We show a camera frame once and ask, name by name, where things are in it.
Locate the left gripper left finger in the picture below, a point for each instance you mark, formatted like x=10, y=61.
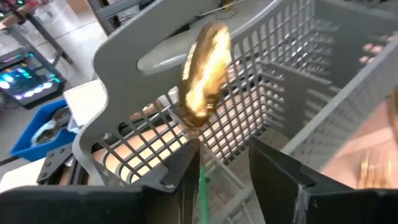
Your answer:
x=93, y=205

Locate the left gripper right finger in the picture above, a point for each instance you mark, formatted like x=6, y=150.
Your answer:
x=311, y=205

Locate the grey mesh cutlery caddy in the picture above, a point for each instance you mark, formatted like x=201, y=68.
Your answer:
x=130, y=77

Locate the blue plastic bin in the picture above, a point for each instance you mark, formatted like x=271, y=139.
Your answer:
x=28, y=146

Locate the crumpled clothes pile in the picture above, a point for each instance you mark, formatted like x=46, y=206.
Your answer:
x=53, y=124

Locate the computer case RGB lights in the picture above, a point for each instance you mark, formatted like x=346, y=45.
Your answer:
x=25, y=84

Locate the grey metal desk leg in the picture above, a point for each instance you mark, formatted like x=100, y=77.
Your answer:
x=49, y=39

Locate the black aluminium table frame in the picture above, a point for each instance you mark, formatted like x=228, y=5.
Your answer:
x=56, y=161

